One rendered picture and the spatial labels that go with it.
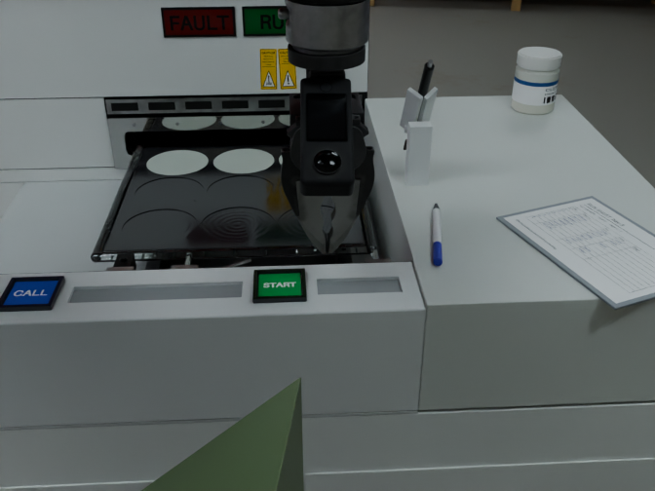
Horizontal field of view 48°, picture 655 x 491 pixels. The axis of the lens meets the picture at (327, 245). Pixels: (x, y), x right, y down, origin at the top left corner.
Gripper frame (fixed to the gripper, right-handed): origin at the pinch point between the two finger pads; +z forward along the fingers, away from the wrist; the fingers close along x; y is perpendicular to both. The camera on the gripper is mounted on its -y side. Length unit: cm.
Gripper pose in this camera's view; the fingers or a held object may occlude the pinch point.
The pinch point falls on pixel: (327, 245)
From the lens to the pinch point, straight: 76.2
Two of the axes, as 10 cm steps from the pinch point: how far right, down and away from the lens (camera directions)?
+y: -0.6, -5.1, 8.6
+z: 0.0, 8.6, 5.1
